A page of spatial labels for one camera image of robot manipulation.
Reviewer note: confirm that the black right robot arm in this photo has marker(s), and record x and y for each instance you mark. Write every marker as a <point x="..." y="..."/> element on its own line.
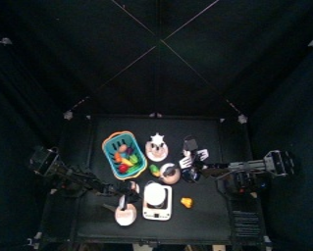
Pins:
<point x="250" y="166"/>

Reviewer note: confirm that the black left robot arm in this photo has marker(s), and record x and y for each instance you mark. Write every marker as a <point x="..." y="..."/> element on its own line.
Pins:
<point x="75" y="176"/>

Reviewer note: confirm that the white slotted toy spatula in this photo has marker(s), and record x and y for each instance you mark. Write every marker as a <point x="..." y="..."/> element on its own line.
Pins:
<point x="184" y="162"/>

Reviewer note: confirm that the white toy fork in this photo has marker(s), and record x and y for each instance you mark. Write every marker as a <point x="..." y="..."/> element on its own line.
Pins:
<point x="200" y="154"/>

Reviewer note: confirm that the white toy pan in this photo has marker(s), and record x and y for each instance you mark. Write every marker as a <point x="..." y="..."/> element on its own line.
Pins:
<point x="125" y="217"/>

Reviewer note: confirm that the red toy pepper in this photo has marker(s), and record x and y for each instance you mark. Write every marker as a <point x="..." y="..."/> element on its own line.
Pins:
<point x="123" y="168"/>

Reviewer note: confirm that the yellow toy bell pepper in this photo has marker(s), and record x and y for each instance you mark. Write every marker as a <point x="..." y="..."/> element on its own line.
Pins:
<point x="186" y="202"/>

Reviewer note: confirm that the toy corn green husk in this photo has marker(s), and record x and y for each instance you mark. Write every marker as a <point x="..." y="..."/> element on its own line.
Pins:
<point x="154" y="170"/>

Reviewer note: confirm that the yellow toy banana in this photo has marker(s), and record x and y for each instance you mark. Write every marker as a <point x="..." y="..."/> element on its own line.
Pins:
<point x="127" y="161"/>

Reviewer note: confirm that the white utensil rack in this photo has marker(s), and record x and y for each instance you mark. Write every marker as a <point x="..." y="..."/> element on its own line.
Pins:
<point x="155" y="152"/>

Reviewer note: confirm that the orange toy carrot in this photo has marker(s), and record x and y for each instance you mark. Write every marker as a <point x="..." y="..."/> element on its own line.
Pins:
<point x="117" y="158"/>

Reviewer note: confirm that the green toy leaf vegetable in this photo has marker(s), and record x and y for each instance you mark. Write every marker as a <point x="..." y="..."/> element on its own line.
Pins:
<point x="133" y="159"/>

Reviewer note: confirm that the purple toy eggplant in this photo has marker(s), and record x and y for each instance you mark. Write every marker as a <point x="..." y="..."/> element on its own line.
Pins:
<point x="128" y="151"/>

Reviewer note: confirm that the tan toy egg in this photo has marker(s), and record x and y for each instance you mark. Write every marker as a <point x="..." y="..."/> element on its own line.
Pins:
<point x="121" y="148"/>

